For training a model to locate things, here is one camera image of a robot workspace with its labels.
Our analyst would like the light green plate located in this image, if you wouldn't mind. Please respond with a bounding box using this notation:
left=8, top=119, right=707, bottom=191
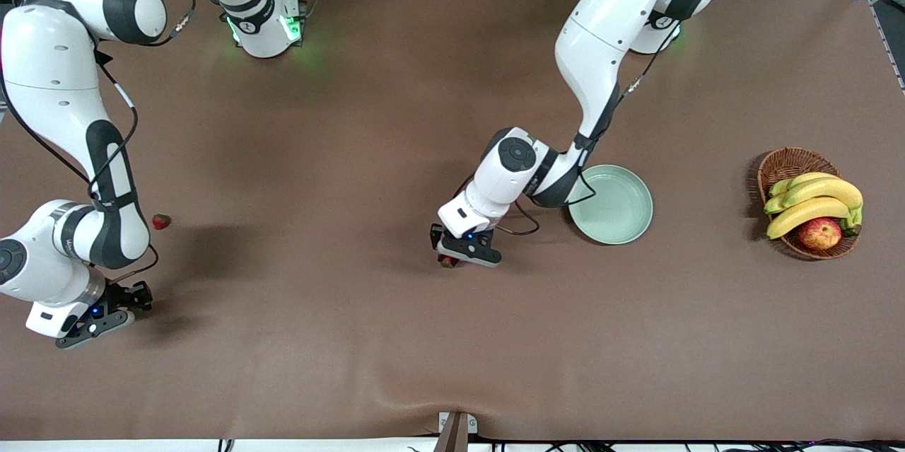
left=568, top=164, right=654, bottom=245

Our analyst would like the brown table mat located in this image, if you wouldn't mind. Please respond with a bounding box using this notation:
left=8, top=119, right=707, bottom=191
left=0, top=0, right=905, bottom=442

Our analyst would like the brown wicker basket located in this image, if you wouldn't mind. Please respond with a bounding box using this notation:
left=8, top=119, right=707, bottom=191
left=757, top=147, right=862, bottom=260

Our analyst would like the small greenish yellow banana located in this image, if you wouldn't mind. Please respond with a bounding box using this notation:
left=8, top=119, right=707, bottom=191
left=769, top=172, right=839, bottom=198

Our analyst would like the red apple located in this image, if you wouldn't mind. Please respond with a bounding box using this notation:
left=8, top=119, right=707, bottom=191
left=798, top=217, right=843, bottom=251

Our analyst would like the large yellow banana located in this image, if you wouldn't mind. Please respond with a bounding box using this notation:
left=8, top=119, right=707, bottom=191
left=764, top=177, right=865, bottom=216

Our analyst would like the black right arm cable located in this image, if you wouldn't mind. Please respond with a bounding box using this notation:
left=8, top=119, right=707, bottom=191
left=0, top=0, right=197, bottom=284

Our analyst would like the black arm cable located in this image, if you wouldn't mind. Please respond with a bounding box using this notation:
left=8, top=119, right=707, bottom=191
left=0, top=0, right=197, bottom=284
left=452, top=0, right=729, bottom=237

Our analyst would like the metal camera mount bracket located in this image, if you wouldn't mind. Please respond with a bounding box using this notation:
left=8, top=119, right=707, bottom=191
left=438, top=412, right=478, bottom=452

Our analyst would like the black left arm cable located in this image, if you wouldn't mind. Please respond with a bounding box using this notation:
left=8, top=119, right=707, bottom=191
left=452, top=0, right=729, bottom=237

